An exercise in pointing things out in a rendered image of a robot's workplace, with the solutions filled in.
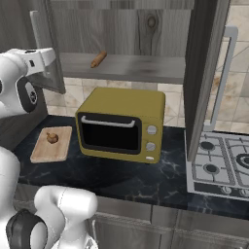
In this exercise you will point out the wooden cutting board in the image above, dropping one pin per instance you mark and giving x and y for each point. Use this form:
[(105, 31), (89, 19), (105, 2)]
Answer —
[(60, 146)]

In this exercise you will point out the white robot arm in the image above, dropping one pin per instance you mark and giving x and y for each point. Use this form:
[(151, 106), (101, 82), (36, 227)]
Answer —
[(64, 207)]

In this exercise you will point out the grey tall cabinet side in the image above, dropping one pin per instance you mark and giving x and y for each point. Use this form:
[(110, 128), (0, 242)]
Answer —
[(19, 129)]

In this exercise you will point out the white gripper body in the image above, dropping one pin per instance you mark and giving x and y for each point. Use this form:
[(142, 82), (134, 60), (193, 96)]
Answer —
[(47, 56)]

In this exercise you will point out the silver hob knob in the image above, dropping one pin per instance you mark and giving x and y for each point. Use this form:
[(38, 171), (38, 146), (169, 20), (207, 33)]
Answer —
[(244, 193), (226, 189)]

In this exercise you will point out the yellow toaster oven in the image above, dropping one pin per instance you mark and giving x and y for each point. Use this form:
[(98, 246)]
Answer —
[(126, 103)]

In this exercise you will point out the wooden rolling pin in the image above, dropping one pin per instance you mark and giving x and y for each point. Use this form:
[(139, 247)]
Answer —
[(98, 59)]

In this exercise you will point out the grey cabinet door, narrow view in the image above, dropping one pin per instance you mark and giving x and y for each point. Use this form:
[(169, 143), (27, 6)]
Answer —
[(55, 48)]

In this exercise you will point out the silver gas hob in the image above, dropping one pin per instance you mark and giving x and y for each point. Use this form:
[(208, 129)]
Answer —
[(217, 162)]

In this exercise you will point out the silver toaster oven knob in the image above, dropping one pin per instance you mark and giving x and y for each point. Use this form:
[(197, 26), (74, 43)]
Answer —
[(150, 146), (151, 130)]

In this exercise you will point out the grey cabinet door, wide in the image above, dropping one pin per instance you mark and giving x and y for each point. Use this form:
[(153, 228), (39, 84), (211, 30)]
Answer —
[(202, 71)]

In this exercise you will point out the grey wood wall cabinet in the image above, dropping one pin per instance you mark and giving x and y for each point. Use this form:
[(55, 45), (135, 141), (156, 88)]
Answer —
[(129, 61)]

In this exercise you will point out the grey base cupboard run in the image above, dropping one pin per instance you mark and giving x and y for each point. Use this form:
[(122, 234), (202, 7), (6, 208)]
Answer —
[(168, 227)]

